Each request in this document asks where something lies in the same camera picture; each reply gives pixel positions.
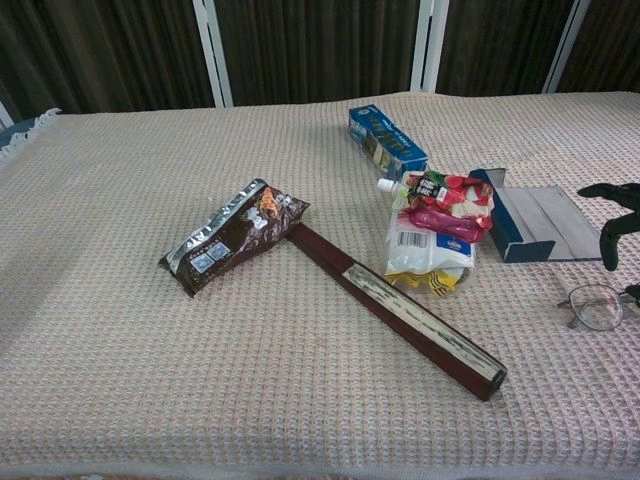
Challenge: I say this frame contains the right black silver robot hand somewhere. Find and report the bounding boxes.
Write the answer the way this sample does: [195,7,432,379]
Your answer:
[577,182,640,307]

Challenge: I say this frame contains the wire-rim eyeglasses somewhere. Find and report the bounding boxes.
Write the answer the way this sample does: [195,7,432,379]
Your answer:
[557,283,640,331]

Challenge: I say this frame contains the blue grey box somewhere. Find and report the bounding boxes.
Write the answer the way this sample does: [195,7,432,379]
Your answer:
[468,167,604,264]

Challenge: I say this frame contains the red juice pouch white cap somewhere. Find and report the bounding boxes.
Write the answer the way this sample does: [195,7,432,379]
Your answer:
[377,169,496,245]

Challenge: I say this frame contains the white yellow snack bag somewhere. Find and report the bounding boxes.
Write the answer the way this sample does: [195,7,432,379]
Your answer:
[383,207,476,300]

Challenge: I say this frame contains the folded dark red fan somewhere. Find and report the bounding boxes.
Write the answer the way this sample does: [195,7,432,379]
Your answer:
[287,222,509,403]

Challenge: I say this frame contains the blue toothpaste box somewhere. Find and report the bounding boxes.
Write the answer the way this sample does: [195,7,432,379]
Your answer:
[348,103,430,179]

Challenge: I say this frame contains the dark brown pleated curtain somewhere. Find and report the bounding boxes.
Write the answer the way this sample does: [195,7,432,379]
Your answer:
[0,0,640,116]

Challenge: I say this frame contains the brown snack bag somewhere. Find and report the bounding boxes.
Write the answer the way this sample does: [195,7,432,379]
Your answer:
[158,177,311,299]

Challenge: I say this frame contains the beige waffle tablecloth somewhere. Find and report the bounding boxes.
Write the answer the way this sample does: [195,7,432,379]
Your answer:
[0,89,640,480]

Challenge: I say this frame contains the blue padded table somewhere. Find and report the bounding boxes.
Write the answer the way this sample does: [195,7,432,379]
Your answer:
[0,117,39,151]

